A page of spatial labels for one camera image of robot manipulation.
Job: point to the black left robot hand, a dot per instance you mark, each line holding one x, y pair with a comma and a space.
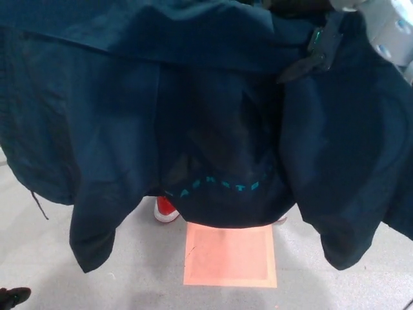
327, 42

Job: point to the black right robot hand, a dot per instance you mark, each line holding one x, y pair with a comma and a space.
16, 295

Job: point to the dark teal coat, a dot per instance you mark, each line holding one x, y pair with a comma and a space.
96, 129

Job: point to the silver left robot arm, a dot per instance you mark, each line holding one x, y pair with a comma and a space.
387, 22

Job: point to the red white sneaker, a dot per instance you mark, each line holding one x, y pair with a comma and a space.
165, 210
282, 219

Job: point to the orange square floor mat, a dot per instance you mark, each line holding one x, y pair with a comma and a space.
226, 258

